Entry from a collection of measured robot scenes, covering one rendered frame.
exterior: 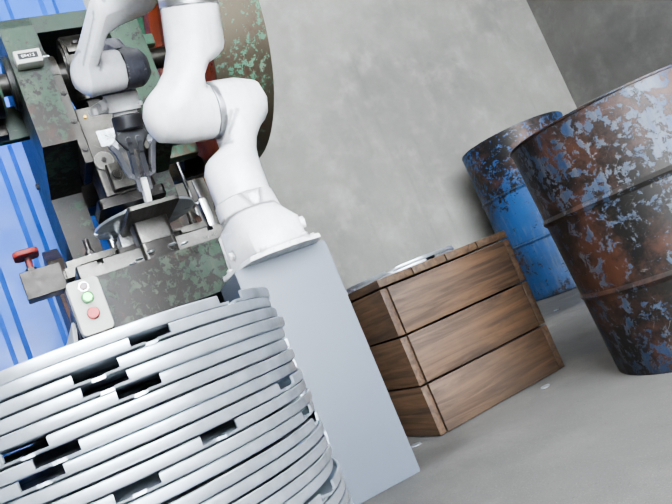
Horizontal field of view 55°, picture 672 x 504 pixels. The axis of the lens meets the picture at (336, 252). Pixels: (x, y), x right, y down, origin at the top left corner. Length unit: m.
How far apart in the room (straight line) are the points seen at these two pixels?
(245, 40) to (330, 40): 2.09
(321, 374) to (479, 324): 0.47
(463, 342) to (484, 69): 3.23
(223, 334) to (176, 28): 0.92
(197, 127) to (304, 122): 2.45
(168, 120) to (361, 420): 0.64
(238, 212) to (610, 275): 0.68
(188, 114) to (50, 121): 0.83
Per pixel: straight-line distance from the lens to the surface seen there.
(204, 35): 1.28
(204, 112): 1.27
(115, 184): 1.97
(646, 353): 1.28
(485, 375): 1.47
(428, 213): 3.82
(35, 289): 1.74
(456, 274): 1.48
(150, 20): 2.58
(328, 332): 1.16
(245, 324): 0.45
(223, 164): 1.24
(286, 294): 1.15
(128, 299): 1.76
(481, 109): 4.34
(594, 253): 1.25
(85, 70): 1.62
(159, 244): 1.86
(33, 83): 2.07
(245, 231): 1.14
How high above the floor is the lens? 0.30
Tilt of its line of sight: 6 degrees up
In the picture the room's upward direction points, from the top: 23 degrees counter-clockwise
